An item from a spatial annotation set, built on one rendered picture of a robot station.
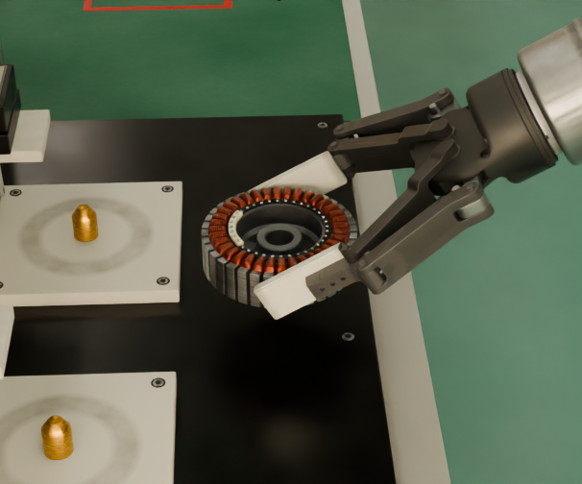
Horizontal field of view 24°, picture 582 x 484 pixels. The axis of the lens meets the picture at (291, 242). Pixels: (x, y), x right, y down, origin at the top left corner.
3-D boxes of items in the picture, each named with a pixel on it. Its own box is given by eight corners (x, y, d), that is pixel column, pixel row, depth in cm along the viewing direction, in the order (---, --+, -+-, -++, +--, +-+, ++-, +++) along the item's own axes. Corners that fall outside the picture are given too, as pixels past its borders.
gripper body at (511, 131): (573, 184, 94) (451, 244, 97) (547, 120, 101) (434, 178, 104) (528, 103, 91) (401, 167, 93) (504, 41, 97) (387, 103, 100)
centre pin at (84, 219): (99, 228, 112) (96, 200, 111) (97, 241, 111) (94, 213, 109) (75, 228, 112) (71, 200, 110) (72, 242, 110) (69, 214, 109)
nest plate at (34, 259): (182, 192, 118) (181, 180, 118) (179, 302, 106) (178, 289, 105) (4, 197, 118) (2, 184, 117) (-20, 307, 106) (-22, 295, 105)
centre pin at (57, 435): (75, 439, 93) (71, 408, 91) (72, 459, 91) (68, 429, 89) (45, 440, 92) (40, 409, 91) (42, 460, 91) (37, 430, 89)
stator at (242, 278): (350, 220, 107) (351, 179, 105) (362, 311, 98) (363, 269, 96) (204, 224, 107) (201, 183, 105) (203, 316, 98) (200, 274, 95)
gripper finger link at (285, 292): (362, 270, 96) (363, 277, 96) (275, 314, 98) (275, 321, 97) (341, 240, 95) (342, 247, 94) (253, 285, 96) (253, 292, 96)
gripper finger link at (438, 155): (468, 176, 98) (481, 180, 97) (362, 287, 96) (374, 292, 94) (444, 135, 96) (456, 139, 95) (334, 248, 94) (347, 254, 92)
